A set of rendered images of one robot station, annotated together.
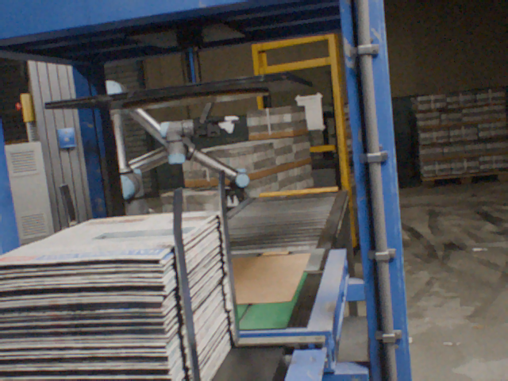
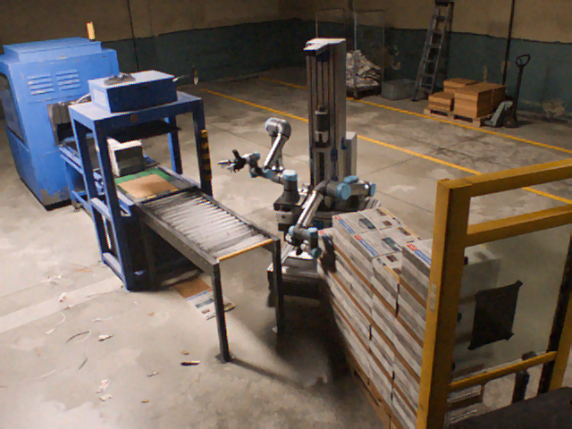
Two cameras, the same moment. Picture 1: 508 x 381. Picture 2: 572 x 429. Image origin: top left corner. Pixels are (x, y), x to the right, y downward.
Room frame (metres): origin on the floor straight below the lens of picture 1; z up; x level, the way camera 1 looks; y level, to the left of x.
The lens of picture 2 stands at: (5.60, -2.41, 2.56)
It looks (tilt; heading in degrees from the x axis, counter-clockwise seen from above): 26 degrees down; 132
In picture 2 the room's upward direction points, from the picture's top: 2 degrees counter-clockwise
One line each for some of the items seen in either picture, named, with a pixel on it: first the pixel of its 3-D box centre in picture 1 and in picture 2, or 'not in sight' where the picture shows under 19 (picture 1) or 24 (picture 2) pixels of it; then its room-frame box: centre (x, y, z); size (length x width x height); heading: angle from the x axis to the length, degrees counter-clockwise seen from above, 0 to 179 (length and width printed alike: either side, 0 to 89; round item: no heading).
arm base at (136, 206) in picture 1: (133, 206); (290, 192); (2.89, 0.59, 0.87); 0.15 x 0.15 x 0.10
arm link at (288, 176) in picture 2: (129, 182); (290, 179); (2.88, 0.59, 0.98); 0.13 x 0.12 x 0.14; 177
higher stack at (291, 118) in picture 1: (284, 190); (439, 355); (4.65, -0.24, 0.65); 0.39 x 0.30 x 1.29; 60
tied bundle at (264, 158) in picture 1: (242, 161); (389, 256); (4.14, 0.05, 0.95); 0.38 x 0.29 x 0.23; 61
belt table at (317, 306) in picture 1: (221, 302); (148, 188); (1.56, 0.12, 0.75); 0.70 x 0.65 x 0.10; 168
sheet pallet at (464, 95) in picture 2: not in sight; (466, 100); (1.69, 6.61, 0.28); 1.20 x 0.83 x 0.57; 168
